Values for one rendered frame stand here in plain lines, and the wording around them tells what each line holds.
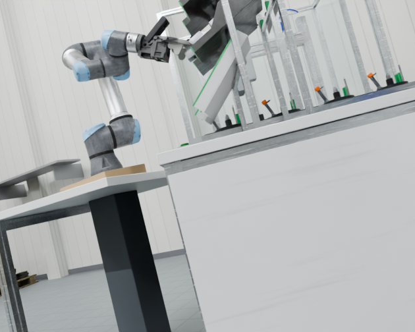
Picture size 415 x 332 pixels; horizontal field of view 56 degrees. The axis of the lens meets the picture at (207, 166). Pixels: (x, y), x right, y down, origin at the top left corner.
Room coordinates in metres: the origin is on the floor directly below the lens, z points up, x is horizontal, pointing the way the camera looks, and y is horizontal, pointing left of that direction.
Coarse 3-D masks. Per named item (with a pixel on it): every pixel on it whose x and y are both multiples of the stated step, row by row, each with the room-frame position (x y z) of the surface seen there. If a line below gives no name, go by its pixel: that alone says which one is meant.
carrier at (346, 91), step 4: (344, 76) 1.66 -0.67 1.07; (344, 80) 1.66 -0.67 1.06; (336, 88) 1.71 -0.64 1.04; (344, 88) 1.72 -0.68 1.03; (336, 92) 1.70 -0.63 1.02; (344, 92) 1.72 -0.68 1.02; (348, 92) 1.66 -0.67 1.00; (336, 96) 1.70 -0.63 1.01; (340, 96) 1.70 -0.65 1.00; (344, 96) 1.65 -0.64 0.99; (348, 96) 1.65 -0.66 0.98; (352, 96) 1.66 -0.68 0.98; (328, 100) 1.70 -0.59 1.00; (332, 100) 1.66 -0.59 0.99; (336, 100) 1.65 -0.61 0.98; (340, 100) 1.60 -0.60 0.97; (324, 104) 1.60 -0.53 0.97
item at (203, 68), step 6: (246, 24) 1.36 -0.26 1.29; (252, 24) 1.40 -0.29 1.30; (240, 30) 1.37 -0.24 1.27; (246, 30) 1.41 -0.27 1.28; (252, 30) 1.46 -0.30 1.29; (222, 48) 1.40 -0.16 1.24; (216, 54) 1.41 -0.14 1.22; (198, 60) 1.38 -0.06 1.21; (210, 60) 1.42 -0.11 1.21; (216, 60) 1.46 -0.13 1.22; (198, 66) 1.39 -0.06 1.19; (204, 66) 1.43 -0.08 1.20; (210, 66) 1.47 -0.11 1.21; (204, 72) 1.49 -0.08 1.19
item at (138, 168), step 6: (120, 168) 1.70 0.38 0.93; (126, 168) 1.74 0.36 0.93; (132, 168) 1.78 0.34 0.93; (138, 168) 1.81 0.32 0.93; (144, 168) 1.85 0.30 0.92; (102, 174) 1.62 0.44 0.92; (108, 174) 1.63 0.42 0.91; (114, 174) 1.66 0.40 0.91; (120, 174) 1.69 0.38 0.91; (126, 174) 1.73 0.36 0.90; (84, 180) 1.67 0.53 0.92; (90, 180) 1.65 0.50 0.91; (66, 186) 1.73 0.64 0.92; (72, 186) 1.71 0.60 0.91
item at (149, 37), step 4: (164, 16) 1.42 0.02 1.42; (160, 20) 1.42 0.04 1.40; (164, 20) 1.41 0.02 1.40; (156, 24) 1.42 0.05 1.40; (160, 24) 1.42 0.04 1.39; (164, 24) 1.43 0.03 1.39; (168, 24) 1.45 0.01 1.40; (152, 28) 1.42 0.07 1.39; (156, 28) 1.42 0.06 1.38; (160, 28) 1.42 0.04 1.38; (164, 28) 1.45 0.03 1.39; (152, 32) 1.42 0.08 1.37; (156, 32) 1.42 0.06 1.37; (160, 32) 1.45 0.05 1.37; (148, 36) 1.43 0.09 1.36; (152, 36) 1.43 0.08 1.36; (148, 40) 1.43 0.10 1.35
